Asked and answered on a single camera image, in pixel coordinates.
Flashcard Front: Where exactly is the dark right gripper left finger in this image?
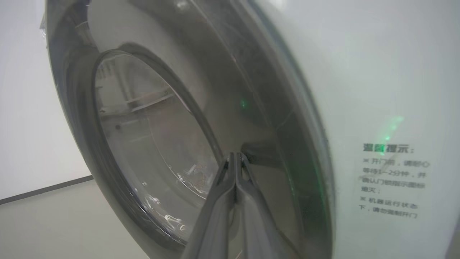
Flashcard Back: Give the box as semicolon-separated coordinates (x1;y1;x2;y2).
181;153;236;259

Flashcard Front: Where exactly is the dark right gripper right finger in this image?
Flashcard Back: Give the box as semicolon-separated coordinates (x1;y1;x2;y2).
236;152;299;259

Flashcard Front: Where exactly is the black-rimmed glass washer door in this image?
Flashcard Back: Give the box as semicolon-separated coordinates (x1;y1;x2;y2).
44;0;336;259

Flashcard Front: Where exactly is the white front-load washing machine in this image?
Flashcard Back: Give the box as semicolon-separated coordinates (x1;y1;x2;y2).
248;0;460;259

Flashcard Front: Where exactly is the printed warning text label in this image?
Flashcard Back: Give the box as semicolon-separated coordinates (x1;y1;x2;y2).
358;143;431;220

